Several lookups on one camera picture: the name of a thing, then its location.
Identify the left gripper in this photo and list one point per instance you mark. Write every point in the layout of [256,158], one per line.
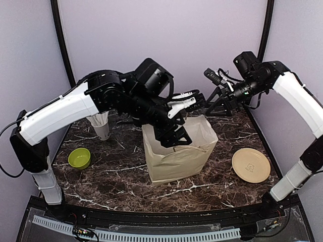
[162,134]

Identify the green bowl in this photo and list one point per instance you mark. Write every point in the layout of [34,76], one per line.
[79,158]

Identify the black frame post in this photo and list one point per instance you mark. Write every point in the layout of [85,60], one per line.
[266,29]
[61,41]

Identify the white cup of straws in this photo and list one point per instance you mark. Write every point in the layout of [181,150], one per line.
[100,123]

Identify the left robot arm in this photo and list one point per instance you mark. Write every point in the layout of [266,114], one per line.
[146,94]

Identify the black front rail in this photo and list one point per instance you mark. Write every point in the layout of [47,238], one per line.
[97,217]

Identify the beige plate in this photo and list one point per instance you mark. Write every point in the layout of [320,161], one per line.
[251,165]

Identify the beige paper bag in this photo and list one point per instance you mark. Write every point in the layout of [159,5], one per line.
[166,165]

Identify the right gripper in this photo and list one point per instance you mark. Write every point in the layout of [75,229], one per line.
[228,100]

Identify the right black frame post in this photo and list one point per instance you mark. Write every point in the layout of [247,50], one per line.
[266,29]

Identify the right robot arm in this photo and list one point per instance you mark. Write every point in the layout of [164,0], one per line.
[260,77]

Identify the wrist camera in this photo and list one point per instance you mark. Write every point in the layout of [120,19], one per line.
[217,79]
[189,101]

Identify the white cable duct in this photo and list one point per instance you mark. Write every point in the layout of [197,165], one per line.
[136,233]

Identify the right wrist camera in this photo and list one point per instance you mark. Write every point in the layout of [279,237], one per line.
[217,79]

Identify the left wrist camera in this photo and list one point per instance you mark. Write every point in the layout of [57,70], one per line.
[189,101]

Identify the left black frame post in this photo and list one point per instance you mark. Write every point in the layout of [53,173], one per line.
[61,41]

